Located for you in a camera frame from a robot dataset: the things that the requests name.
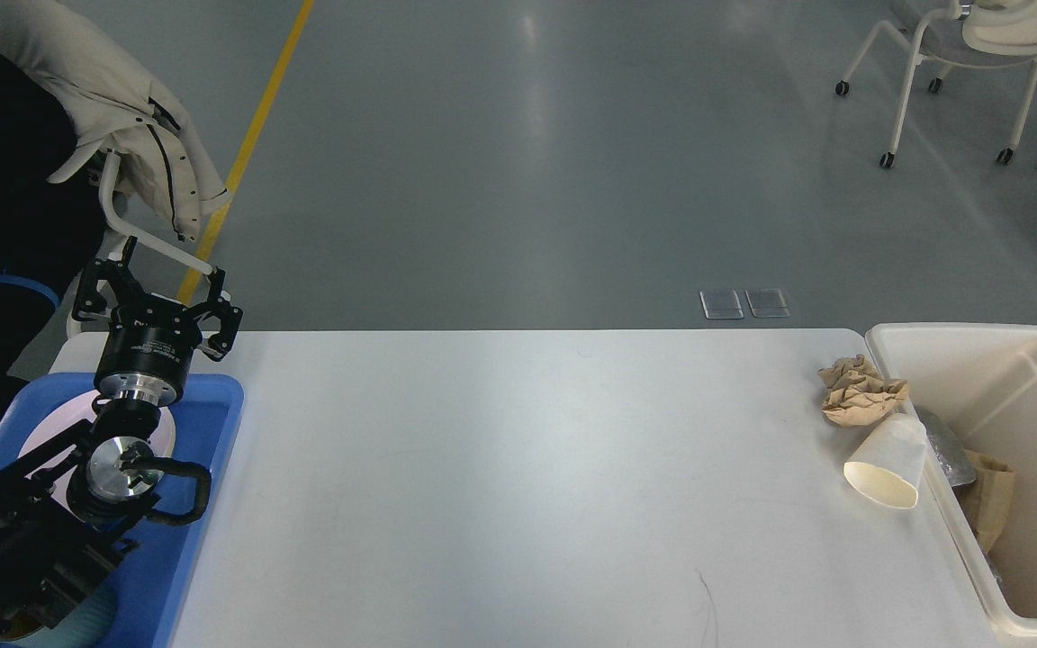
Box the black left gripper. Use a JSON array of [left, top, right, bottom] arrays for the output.
[[71, 237, 243, 408]]

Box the brown paper bag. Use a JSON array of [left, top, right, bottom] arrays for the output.
[[956, 450, 1016, 554]]

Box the aluminium foil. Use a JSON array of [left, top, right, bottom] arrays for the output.
[[916, 406, 977, 488]]

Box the pink plate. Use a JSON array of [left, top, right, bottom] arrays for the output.
[[18, 390, 162, 503]]

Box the white tissue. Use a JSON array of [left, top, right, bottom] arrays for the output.
[[843, 413, 927, 509]]

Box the brown paper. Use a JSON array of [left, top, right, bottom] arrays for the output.
[[817, 354, 910, 428]]

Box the teal mug yellow inside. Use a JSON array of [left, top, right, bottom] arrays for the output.
[[5, 585, 118, 647]]

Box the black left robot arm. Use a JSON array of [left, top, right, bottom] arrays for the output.
[[0, 238, 242, 640]]

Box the white plastic bin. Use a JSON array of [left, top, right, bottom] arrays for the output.
[[867, 323, 1037, 647]]

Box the chair with beige coat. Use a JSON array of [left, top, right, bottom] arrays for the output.
[[0, 0, 233, 338]]

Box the blue plastic tray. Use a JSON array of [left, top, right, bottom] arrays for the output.
[[0, 373, 243, 647]]

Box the white chair on wheels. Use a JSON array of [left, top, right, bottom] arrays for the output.
[[834, 1, 1037, 169]]

